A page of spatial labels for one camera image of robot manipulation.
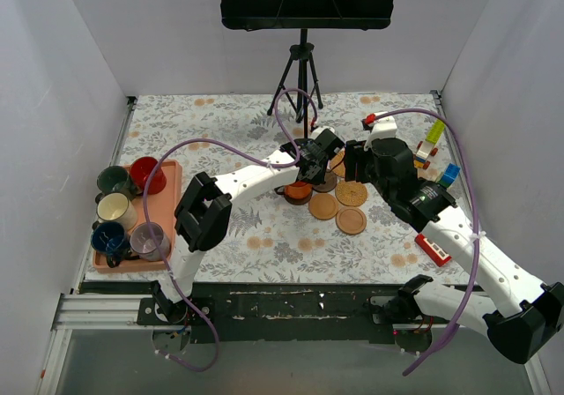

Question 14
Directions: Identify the dark walnut coaster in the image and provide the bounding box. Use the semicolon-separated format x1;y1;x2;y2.
313;171;338;193
284;193;312;205

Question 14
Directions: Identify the orange cup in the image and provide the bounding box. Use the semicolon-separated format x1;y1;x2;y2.
275;181;313;198

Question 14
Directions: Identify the woven rattan coaster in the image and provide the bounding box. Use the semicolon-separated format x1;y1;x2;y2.
334;181;367;207
329;149;345;178

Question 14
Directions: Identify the light wooden coaster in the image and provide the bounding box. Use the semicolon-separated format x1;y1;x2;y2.
308;193;339;220
336;207;367;235

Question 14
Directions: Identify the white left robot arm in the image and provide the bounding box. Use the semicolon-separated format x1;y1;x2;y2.
155;127;345;324

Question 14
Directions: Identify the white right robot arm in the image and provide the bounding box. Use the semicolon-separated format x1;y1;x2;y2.
345;138;563;364

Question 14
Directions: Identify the red cup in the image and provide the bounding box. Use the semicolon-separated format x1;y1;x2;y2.
130;156;167;195

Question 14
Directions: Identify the lilac purple cup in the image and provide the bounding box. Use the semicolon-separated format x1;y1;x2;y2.
130;222;171;262

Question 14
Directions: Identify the dark green cup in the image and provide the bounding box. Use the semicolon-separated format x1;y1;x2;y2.
96;166;138;199

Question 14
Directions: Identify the cream white cup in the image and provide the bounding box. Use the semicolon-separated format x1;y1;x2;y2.
96;192;138;231

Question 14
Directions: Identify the dark blue cup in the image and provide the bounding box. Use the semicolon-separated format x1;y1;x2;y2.
91;221;131;268

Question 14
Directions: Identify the toy car with yellow block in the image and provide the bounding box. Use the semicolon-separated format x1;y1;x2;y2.
413;120;445;169

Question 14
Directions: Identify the blue green purple block toy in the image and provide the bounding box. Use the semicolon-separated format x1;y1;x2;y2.
434;163;461;190

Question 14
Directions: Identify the floral patterned table mat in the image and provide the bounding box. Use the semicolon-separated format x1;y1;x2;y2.
119;93;468;285

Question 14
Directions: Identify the red toy window block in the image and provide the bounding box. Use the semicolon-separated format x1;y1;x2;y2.
415;234;451;267

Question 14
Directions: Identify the black music stand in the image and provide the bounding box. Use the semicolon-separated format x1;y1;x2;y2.
220;0;394;130

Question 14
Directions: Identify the pink plastic tray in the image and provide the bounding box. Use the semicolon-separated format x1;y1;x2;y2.
93;160;182;274

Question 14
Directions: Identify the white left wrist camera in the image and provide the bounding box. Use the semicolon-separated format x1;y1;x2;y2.
310;125;339;143

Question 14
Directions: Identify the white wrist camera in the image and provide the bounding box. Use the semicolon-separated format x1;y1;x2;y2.
361;111;397;151
310;125;339;143

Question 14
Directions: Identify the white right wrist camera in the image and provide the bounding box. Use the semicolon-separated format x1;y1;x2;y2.
361;111;397;151

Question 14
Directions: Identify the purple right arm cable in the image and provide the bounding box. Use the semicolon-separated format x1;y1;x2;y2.
363;108;481;377

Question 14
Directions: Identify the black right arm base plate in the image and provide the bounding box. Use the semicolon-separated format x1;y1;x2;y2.
368;295;430;325

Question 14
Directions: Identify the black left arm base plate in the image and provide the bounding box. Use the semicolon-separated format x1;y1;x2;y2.
136;297;205;326

